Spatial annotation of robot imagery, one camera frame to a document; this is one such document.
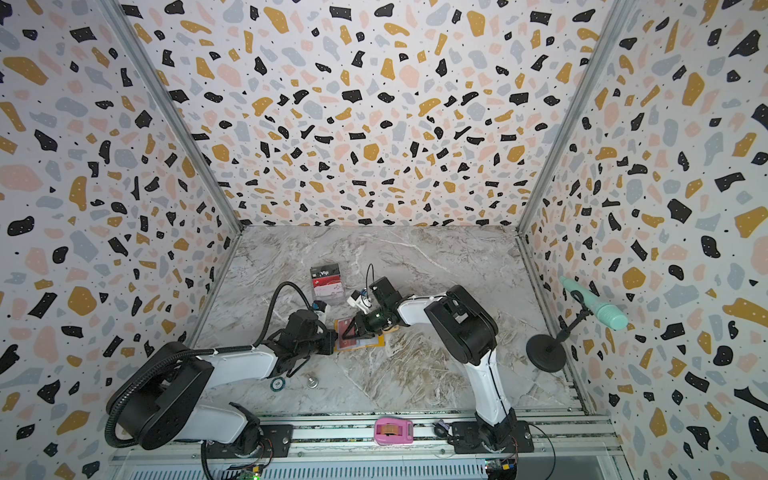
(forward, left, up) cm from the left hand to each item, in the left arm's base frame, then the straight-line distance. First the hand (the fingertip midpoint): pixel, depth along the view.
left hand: (344, 332), depth 90 cm
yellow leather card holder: (+2, +1, -1) cm, 2 cm away
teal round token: (-14, +18, -3) cm, 23 cm away
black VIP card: (+20, +8, +3) cm, 22 cm away
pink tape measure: (-27, -15, +1) cm, 31 cm away
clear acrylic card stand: (+13, +6, -3) cm, 14 cm away
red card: (+16, +7, +1) cm, 17 cm away
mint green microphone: (-12, -59, +31) cm, 68 cm away
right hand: (-2, 0, +2) cm, 3 cm away
